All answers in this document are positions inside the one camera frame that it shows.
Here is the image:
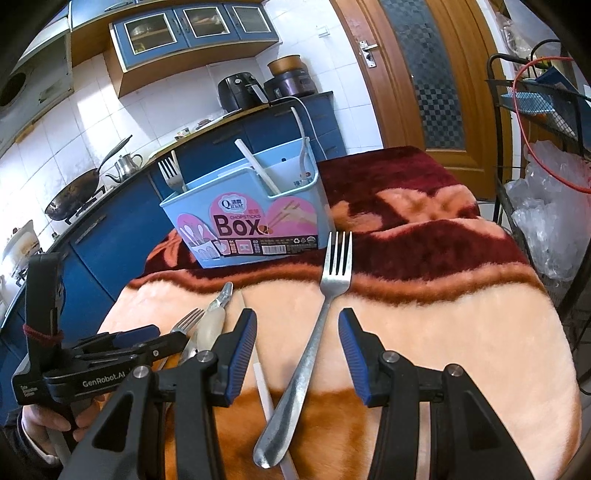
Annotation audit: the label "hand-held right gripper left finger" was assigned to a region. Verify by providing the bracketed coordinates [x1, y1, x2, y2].
[60, 308, 258, 480]

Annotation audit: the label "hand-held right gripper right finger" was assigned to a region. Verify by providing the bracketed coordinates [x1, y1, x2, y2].
[338, 307, 513, 480]

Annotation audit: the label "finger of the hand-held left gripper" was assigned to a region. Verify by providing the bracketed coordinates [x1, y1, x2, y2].
[76, 324, 161, 352]
[78, 333, 189, 366]

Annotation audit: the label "small steel fork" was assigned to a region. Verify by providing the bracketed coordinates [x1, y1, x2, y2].
[159, 308, 205, 370]
[158, 159, 188, 193]

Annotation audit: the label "white chopstick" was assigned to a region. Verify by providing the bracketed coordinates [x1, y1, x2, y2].
[238, 288, 300, 480]
[235, 138, 280, 195]

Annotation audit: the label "large steel fork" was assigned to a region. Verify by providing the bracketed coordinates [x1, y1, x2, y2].
[253, 231, 354, 469]

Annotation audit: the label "light blue utensil box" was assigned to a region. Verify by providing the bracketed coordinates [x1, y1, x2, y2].
[159, 136, 329, 268]

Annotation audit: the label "white handled fork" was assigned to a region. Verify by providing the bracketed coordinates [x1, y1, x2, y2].
[291, 105, 311, 184]

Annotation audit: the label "person's left forearm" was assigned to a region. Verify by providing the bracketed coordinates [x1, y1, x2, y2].
[0, 418, 70, 480]

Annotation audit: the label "person's left hand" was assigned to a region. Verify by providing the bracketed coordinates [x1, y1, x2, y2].
[21, 401, 101, 443]

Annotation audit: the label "peach and maroon printed blanket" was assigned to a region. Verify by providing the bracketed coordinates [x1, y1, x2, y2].
[97, 145, 583, 480]

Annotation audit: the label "blue kitchen base cabinets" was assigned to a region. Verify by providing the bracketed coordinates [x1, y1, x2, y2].
[0, 91, 348, 365]

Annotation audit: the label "white pot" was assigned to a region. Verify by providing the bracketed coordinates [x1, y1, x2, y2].
[0, 220, 40, 278]

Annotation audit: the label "black wok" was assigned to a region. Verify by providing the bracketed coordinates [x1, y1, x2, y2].
[45, 135, 133, 222]

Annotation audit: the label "steel kettle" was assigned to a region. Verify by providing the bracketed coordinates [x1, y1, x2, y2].
[105, 154, 144, 183]

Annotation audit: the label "clear plastic bags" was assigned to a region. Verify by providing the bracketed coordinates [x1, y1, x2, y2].
[503, 141, 591, 282]

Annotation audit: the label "wooden door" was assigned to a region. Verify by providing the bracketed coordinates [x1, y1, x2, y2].
[330, 0, 513, 199]

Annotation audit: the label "black air fryer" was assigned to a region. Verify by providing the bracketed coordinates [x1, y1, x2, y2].
[218, 76, 266, 113]

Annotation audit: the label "dark rice cooker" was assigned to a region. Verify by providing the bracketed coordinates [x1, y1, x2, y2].
[263, 69, 315, 100]

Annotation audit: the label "grey range hood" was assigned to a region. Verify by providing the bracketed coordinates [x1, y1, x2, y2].
[0, 0, 75, 121]

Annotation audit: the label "brown pot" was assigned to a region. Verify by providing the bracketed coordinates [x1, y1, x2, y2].
[268, 54, 303, 77]

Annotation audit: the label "black metal rack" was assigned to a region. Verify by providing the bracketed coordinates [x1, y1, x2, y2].
[485, 39, 591, 370]

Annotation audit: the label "white power cable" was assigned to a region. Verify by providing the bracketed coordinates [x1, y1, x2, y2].
[272, 96, 326, 160]

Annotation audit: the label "blue glass door wall cabinet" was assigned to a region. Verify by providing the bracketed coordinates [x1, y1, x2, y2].
[108, 2, 282, 97]

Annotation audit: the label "red cable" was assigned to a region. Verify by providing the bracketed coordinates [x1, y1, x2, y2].
[512, 58, 591, 195]

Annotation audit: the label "metal door handle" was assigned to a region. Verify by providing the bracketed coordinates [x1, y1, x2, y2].
[359, 39, 379, 69]

